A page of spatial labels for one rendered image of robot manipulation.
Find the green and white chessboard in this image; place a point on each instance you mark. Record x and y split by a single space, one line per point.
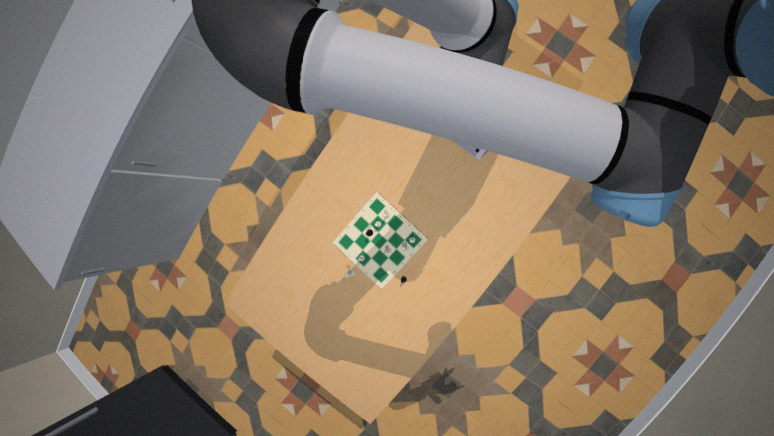
393 233

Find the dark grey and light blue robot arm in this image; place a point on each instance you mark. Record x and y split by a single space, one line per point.
637 156

